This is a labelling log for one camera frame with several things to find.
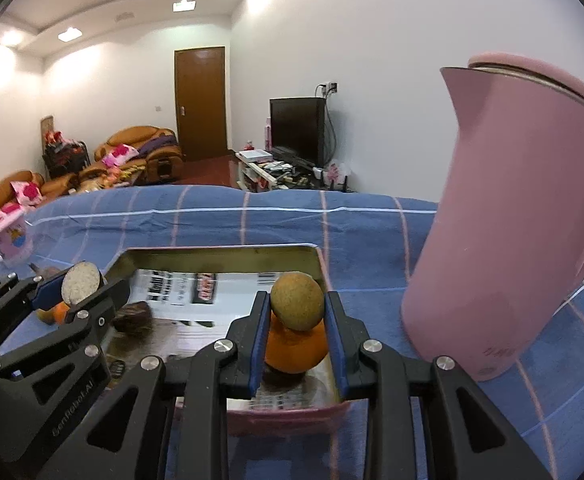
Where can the pink cartoon mug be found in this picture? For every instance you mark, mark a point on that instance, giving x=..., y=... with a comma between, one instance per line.
x=16, y=244

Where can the coffee table with snacks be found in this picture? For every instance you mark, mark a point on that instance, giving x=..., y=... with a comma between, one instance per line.
x=106, y=181

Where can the brown wooden door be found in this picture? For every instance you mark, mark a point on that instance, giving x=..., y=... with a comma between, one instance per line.
x=200, y=95

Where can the pink tin box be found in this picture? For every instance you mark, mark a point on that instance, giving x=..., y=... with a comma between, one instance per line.
x=194, y=293

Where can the brown kiwi fruit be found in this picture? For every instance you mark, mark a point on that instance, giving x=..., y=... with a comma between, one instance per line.
x=297, y=301

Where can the white tv stand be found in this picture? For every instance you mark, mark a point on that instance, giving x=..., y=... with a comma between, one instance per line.
x=258, y=172

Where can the orange leather sofa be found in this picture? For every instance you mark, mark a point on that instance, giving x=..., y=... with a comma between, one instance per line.
x=8, y=195

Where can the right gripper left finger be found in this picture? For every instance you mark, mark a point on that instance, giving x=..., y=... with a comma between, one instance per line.
x=127, y=436

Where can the blue checked tablecloth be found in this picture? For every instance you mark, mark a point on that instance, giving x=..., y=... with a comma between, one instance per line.
x=370, y=243

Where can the pink electric kettle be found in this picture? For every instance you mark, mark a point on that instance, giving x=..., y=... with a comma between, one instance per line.
x=507, y=241

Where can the dark shelf with items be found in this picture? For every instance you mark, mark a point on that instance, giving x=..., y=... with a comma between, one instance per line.
x=61, y=156

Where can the orange leather armchair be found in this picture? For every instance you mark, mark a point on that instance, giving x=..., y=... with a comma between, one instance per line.
x=158, y=151

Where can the black television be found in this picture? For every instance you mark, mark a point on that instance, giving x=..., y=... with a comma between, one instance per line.
x=297, y=129

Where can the large orange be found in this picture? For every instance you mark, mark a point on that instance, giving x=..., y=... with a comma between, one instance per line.
x=293, y=352

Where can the dark passion fruit in box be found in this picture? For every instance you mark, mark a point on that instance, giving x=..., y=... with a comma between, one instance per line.
x=133, y=319

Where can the small tangerine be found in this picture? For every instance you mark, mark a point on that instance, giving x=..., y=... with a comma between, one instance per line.
x=55, y=315

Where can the cut passion fruit half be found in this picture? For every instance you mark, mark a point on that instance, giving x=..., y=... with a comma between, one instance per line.
x=80, y=282

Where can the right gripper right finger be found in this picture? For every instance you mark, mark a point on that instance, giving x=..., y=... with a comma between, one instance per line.
x=465, y=435

